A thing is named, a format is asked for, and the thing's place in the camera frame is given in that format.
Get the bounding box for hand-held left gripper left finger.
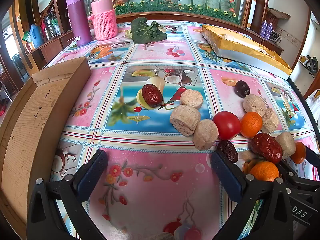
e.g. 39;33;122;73
27;149;108;240

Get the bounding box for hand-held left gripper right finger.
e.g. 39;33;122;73
210;151;299;240

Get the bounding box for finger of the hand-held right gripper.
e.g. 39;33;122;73
304;148;320;166
276;160;320;193

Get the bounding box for dark red date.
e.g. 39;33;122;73
216;140;239;164

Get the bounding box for red tomato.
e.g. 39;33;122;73
213;111;241;140

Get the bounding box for beige round puffed cake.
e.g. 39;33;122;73
260;108;280;133
238;151;260;162
275;132;297;159
193;119;219;151
169;104;201;137
243;94;266;117
180;89;204;109

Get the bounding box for brown cardboard box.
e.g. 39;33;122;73
0;57;92;233

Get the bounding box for yellow-taped white box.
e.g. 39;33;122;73
201;24;293;78

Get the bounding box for white plastic bag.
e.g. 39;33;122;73
305;89;320;128

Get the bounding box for printed tablecloth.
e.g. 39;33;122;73
44;20;320;240

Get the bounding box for dark brown date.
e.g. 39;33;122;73
235;80;251;98

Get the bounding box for dark bag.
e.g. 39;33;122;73
306;55;319;74

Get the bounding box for wicker basket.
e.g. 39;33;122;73
265;8;290;29

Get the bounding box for blue kettle jug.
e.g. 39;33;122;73
29;24;43;48

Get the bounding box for green leafy vegetable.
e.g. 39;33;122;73
130;17;167;44

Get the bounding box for pink knit-covered bottle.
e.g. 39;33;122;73
87;0;118;41

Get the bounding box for purple thermos bottle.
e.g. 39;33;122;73
66;0;93;47

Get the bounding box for steel thermos flask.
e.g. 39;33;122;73
44;14;57;37

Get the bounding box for wire rack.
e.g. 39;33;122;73
271;29;282;44

